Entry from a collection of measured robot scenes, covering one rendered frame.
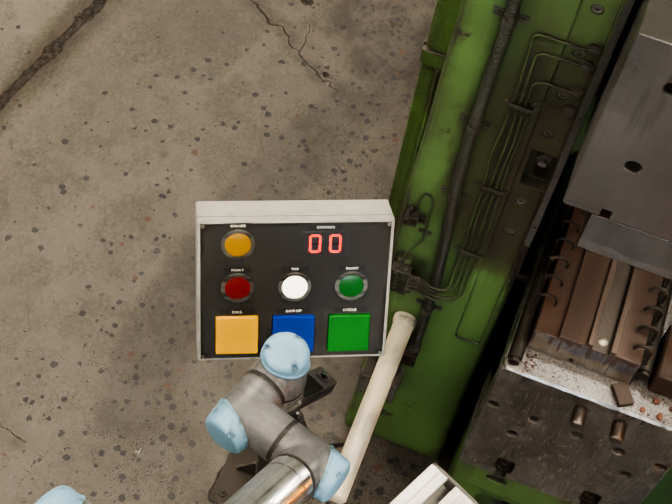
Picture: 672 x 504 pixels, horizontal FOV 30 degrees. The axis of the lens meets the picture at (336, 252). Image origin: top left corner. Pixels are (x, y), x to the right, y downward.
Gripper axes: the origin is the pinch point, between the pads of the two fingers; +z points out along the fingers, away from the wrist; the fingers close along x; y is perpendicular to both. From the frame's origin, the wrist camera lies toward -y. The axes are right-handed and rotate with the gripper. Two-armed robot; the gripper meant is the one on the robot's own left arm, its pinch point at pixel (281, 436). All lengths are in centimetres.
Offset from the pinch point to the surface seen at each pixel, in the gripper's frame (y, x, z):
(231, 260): -9.2, -24.0, -20.1
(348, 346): -19.2, -3.1, -5.3
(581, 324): -55, 23, -6
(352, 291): -23.1, -7.5, -14.8
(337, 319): -19.3, -6.7, -10.3
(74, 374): -6, -75, 93
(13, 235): -20, -119, 93
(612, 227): -49, 21, -42
